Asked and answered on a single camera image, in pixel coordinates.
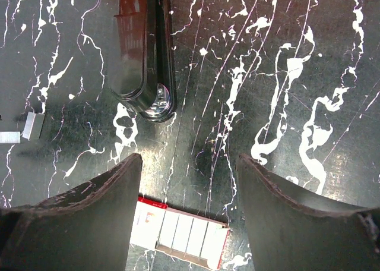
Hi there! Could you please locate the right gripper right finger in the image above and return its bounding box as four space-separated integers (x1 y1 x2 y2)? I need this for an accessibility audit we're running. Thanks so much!
236 154 379 270

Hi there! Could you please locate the silver staple strip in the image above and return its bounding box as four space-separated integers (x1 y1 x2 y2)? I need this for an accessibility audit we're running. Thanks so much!
0 131 21 144
22 112 45 141

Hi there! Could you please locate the black stapler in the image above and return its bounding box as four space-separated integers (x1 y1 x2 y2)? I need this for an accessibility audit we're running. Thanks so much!
107 0 176 122

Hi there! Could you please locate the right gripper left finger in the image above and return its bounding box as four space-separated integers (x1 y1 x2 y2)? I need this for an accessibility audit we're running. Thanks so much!
1 153 143 270

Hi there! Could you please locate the staple box red white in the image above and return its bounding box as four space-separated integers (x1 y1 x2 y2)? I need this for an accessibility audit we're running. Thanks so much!
130 197 230 270

